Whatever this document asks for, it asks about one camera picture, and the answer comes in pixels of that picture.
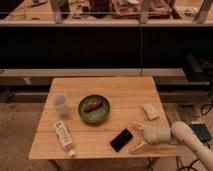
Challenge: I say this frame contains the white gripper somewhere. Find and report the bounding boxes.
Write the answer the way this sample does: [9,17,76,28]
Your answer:
[129,123,171,154]

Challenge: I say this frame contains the black rectangular eraser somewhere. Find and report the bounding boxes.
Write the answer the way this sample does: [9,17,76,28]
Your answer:
[110,128,133,152]

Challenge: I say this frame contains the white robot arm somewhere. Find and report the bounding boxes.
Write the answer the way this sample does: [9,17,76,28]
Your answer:
[129,121,213,171]

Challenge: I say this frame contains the white sponge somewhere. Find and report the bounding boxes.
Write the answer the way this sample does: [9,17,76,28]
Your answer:
[142,104,159,120]

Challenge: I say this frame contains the wooden folding table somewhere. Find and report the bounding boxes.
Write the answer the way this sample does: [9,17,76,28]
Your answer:
[29,77,169,160]

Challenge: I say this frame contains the green plate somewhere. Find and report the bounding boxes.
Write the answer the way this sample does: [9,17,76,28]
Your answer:
[78,95,110,124]

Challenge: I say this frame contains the brown sausage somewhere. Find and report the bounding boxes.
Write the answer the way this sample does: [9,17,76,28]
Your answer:
[84,101,102,112]

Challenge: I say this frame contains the blue box on floor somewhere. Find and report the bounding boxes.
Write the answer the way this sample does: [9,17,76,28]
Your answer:
[190,124,212,142]

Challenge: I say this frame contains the white tube bottle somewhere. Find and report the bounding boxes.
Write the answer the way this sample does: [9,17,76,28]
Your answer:
[54,120,75,157]

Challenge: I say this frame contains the dark equipment box right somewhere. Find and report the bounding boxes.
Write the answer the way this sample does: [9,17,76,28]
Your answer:
[183,54,213,82]

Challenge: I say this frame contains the white plastic cup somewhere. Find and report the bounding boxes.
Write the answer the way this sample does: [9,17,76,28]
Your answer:
[50,93,68,116]

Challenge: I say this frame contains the long workbench shelf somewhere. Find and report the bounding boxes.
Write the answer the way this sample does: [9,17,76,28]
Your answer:
[0,0,213,27]

